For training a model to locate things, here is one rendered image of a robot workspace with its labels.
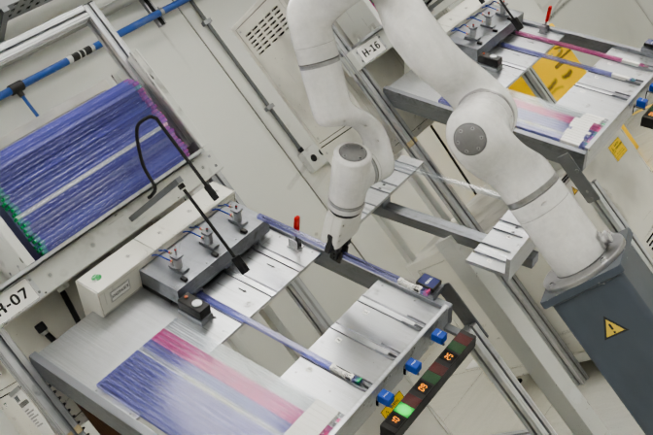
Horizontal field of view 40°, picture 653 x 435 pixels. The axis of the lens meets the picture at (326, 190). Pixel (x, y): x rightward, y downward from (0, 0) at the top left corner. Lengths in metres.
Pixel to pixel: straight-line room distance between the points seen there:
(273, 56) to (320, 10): 1.42
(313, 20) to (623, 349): 0.91
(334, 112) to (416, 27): 0.26
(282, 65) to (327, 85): 1.37
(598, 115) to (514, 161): 1.16
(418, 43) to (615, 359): 0.75
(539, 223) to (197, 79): 2.84
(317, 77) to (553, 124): 1.12
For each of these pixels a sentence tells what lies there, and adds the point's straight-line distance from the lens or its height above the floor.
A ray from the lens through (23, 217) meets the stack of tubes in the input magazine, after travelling 2.21.
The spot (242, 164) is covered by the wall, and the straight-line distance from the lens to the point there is 4.33.
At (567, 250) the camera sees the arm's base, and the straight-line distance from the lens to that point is 1.84.
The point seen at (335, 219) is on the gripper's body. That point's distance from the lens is 2.00.
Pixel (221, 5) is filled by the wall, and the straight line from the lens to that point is 4.69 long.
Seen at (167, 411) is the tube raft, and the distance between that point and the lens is 1.98.
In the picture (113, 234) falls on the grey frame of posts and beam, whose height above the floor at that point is 1.34.
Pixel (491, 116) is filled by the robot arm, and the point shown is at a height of 1.08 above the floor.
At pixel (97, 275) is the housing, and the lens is 2.23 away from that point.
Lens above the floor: 1.27
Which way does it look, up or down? 4 degrees down
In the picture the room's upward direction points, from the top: 36 degrees counter-clockwise
